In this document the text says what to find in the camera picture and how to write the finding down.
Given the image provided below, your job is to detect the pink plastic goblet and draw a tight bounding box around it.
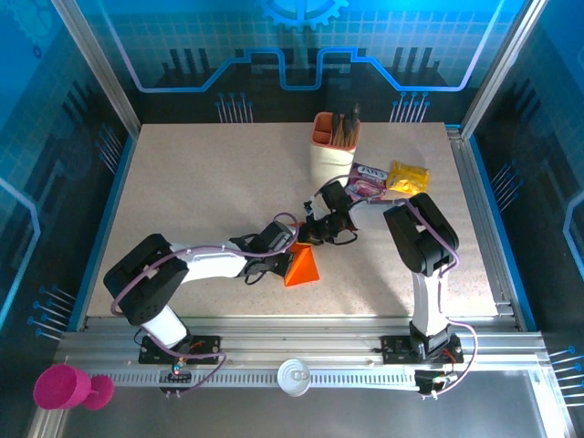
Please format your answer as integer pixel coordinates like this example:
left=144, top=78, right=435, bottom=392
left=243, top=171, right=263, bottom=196
left=33, top=363, right=115, bottom=412

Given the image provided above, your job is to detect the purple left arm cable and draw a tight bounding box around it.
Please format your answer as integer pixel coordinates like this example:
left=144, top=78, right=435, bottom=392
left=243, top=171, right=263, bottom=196
left=109, top=212, right=302, bottom=397

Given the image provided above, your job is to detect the brown wooden utensil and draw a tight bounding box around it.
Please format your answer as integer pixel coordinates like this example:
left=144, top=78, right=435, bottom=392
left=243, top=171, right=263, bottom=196
left=332, top=113, right=349, bottom=150

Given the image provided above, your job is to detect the purple berries candy bag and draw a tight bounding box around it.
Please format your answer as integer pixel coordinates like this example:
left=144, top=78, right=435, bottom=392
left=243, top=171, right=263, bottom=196
left=345, top=162, right=390, bottom=201

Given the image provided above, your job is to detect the orange cloth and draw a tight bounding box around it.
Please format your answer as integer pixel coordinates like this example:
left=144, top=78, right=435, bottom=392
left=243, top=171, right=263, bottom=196
left=283, top=221, right=321, bottom=288

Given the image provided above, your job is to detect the aluminium frame rail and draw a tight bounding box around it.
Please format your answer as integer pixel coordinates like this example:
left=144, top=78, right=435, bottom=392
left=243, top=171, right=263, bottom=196
left=54, top=317, right=548, bottom=371

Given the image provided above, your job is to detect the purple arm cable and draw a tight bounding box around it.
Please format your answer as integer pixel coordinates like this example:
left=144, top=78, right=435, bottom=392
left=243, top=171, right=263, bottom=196
left=109, top=212, right=302, bottom=397
left=314, top=172, right=479, bottom=399

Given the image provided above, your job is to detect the black utensil handle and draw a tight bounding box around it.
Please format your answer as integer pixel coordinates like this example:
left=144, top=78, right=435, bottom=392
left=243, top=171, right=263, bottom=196
left=347, top=102, right=361, bottom=141

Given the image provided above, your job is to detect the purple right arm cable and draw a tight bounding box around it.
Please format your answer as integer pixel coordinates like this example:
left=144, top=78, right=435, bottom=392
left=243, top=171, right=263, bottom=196
left=314, top=172, right=479, bottom=399

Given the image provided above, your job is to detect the white slotted cable duct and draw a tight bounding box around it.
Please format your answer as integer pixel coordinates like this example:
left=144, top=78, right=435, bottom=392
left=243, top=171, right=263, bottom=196
left=109, top=369, right=421, bottom=389

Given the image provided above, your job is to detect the yellow snack bag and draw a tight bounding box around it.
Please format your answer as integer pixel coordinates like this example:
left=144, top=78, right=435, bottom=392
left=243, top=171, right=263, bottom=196
left=386, top=160, right=431, bottom=197

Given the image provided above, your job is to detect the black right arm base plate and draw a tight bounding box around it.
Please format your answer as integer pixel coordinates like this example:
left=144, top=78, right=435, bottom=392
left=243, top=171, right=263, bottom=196
left=381, top=335, right=464, bottom=365

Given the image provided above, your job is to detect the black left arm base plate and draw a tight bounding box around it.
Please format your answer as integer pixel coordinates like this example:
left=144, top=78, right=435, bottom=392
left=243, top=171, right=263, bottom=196
left=138, top=335, right=223, bottom=365

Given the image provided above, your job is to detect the cream utensil holder orange rim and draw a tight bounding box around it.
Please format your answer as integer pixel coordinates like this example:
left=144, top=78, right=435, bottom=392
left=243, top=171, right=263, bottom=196
left=309, top=112, right=361, bottom=187

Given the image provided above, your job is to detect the aluminium frame post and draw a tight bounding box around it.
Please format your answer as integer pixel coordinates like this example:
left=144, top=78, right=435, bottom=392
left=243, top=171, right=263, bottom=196
left=459, top=0, right=548, bottom=138
left=49, top=0, right=142, bottom=138

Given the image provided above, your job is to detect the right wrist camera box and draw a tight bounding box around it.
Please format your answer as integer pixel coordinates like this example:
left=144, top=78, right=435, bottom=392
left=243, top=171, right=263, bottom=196
left=303, top=193, right=330, bottom=221

